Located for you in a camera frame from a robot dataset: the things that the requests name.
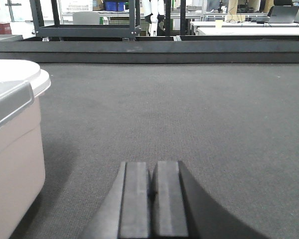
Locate grey open laptop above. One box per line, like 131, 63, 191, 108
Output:
256, 6, 299, 23

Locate black metal rack frame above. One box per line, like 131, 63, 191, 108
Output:
29, 0, 187, 42

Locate white lidded plastic bin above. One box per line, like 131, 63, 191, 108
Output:
0, 59, 51, 239

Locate white desk with laptop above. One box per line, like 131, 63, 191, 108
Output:
190, 21, 299, 36

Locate red box on wall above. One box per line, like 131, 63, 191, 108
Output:
0, 22, 12, 35

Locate paper cup on desk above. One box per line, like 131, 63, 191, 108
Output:
215, 20, 223, 28

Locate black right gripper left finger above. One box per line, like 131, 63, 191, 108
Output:
81, 162, 150, 239

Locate white humanoid robot background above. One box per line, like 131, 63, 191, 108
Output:
142, 0, 165, 36

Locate white basket in background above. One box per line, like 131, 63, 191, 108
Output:
60, 0, 93, 12

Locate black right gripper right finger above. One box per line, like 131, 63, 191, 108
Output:
152, 161, 265, 239

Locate blue crate in background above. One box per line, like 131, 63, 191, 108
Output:
104, 0, 129, 11

